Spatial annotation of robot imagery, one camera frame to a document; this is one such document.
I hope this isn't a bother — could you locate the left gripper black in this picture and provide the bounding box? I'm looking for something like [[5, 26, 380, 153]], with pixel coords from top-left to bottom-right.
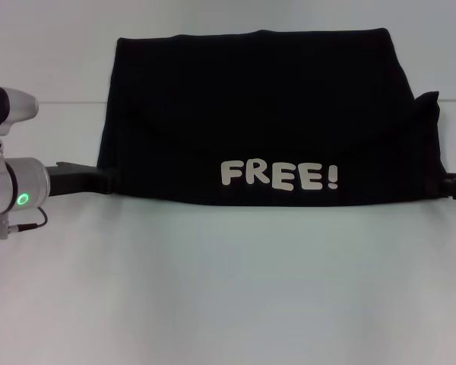
[[47, 161, 119, 198]]

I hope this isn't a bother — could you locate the black shirt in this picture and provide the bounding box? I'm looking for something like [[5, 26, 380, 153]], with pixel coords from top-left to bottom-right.
[[96, 27, 450, 207]]

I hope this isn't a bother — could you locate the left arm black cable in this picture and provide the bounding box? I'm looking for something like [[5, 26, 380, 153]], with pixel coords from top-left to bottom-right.
[[5, 207, 49, 231]]

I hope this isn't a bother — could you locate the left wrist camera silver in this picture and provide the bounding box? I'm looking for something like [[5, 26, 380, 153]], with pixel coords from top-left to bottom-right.
[[0, 84, 40, 137]]

